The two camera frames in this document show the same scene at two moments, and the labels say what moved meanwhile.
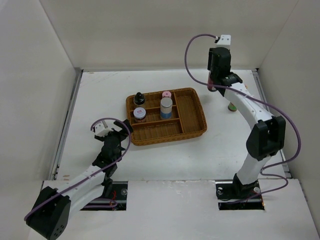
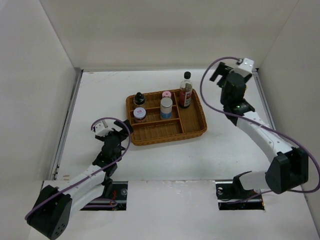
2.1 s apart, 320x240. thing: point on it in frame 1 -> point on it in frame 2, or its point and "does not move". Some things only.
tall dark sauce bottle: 210,81 -> 185,91
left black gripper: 122,133 does not move
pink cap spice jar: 166,93 does not move
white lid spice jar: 139,114 does not move
